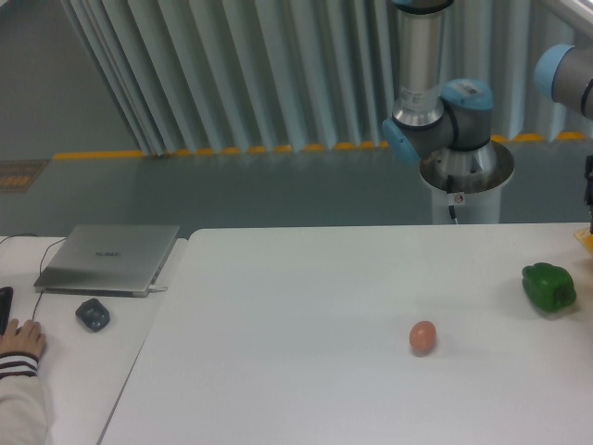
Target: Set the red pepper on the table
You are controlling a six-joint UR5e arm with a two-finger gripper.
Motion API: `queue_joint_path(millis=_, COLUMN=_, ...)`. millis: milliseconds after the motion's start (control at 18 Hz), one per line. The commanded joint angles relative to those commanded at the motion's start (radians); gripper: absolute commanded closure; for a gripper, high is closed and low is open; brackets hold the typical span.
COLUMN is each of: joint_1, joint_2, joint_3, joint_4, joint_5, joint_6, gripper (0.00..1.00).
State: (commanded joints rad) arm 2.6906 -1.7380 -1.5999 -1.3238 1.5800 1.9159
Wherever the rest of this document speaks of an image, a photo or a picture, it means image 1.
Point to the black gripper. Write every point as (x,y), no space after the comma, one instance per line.
(588,196)

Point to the white striped sleeve forearm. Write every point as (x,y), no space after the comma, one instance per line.
(23,413)

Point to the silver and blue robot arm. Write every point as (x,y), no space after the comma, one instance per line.
(446,129)

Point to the green bell pepper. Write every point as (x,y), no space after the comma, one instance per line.
(549,287)

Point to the person's hand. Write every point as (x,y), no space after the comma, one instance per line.
(26,339)

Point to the yellow tray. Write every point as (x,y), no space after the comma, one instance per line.
(585,238)

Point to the brown egg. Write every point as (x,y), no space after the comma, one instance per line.
(422,337)

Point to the corrugated white curtain panel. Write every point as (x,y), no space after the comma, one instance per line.
(222,76)

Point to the silver closed laptop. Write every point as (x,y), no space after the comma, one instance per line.
(121,260)

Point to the black power adapter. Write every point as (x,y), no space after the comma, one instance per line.
(93,315)

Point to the black keyboard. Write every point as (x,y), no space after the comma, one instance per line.
(6,296)

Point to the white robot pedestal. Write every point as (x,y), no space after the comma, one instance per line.
(466,186)

